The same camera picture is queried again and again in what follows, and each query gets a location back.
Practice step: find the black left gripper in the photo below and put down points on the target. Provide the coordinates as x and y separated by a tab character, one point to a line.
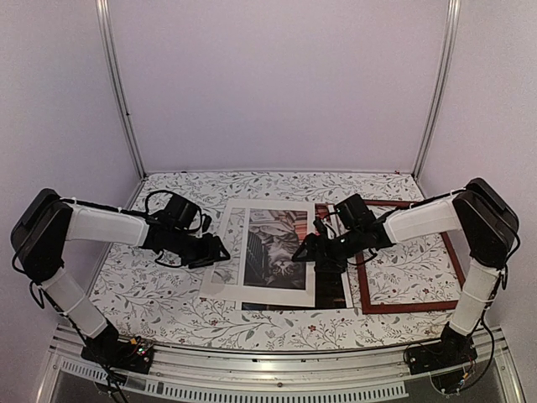
210	253

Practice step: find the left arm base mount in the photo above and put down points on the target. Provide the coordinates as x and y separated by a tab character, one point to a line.
135	355

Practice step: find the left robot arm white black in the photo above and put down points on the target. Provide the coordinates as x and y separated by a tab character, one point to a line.
39	236

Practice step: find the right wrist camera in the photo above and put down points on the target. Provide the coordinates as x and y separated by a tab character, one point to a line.
321	228

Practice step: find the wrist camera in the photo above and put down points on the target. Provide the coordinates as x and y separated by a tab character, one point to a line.
205	223
321	228

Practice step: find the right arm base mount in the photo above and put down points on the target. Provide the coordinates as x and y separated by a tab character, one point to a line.
440	355

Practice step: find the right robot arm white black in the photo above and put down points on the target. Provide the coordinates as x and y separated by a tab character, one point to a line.
489	225

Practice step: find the brown backing board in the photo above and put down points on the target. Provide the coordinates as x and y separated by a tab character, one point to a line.
332	292

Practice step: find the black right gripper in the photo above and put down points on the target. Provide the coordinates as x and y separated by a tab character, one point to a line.
310	243

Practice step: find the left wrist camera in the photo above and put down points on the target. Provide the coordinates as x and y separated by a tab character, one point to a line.
205	223

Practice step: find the right aluminium corner post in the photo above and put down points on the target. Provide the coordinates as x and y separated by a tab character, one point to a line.
447	50

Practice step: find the cat photo print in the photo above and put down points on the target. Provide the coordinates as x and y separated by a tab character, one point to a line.
271	280

